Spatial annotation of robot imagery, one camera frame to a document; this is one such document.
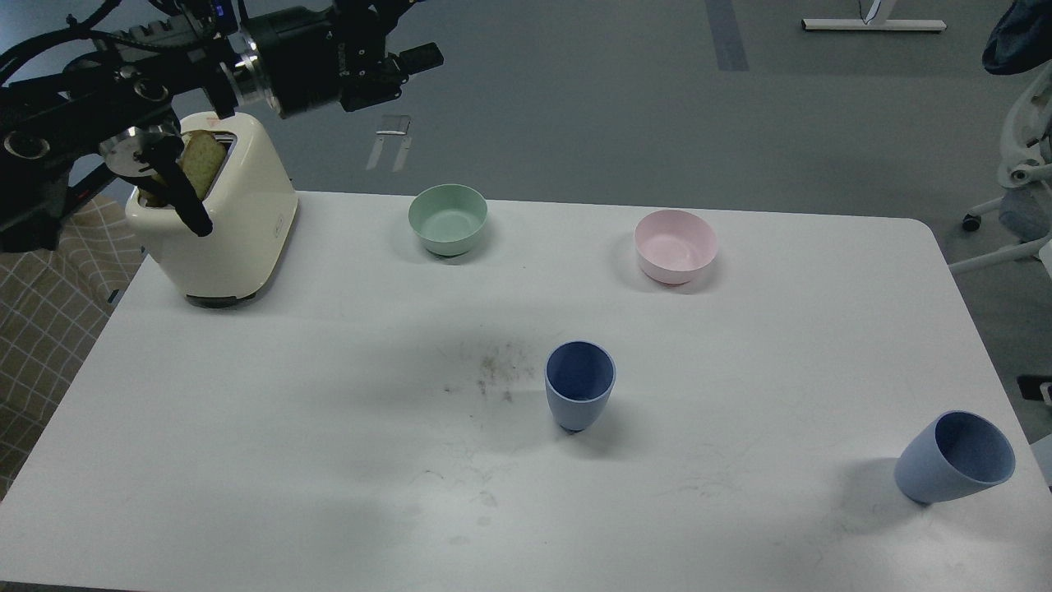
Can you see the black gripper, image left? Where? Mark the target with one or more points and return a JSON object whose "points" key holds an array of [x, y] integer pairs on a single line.
{"points": [[309, 58]]}

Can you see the white office chair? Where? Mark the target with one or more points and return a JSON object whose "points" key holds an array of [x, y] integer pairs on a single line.
{"points": [[1024, 173]]}

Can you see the pink bowl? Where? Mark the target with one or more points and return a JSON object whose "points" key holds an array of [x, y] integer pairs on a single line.
{"points": [[674, 247]]}

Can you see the blue cup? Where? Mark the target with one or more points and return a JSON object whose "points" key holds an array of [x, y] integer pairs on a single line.
{"points": [[579, 377], [958, 454]]}

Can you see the right toast slice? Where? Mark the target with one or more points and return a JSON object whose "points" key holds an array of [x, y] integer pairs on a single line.
{"points": [[201, 160]]}

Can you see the beige checkered cloth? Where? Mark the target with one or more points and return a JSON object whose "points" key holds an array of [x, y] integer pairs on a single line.
{"points": [[54, 305]]}

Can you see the green bowl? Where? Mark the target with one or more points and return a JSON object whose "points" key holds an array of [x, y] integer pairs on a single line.
{"points": [[449, 219]]}

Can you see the cream toaster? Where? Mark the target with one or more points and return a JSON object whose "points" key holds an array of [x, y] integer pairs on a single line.
{"points": [[252, 205]]}

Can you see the white desk leg base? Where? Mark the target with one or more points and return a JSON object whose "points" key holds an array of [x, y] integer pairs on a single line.
{"points": [[876, 17]]}

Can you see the dark blue fabric item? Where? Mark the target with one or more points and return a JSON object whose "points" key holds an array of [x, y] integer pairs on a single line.
{"points": [[1021, 40]]}

